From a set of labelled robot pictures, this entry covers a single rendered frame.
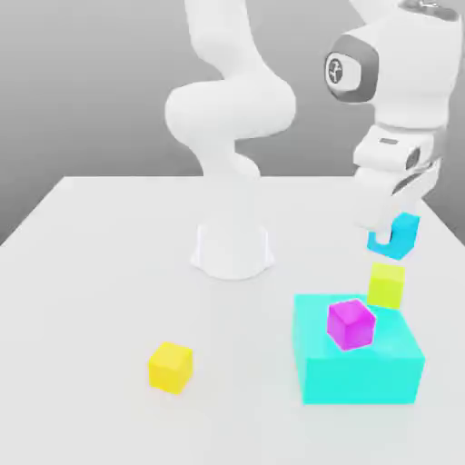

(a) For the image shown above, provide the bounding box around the large cyan box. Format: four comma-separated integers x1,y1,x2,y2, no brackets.
292,292,427,406

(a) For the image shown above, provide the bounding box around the small magenta cube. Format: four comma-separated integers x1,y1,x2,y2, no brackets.
325,298,377,352

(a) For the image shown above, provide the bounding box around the small blue cube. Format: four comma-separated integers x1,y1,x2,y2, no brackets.
365,212,421,262

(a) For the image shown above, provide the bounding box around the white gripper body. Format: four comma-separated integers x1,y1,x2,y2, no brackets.
352,158,443,233

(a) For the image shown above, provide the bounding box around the small yellow cube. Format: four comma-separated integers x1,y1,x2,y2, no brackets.
147,341,194,396

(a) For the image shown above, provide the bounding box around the small lime cube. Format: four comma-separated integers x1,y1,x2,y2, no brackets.
366,262,407,311

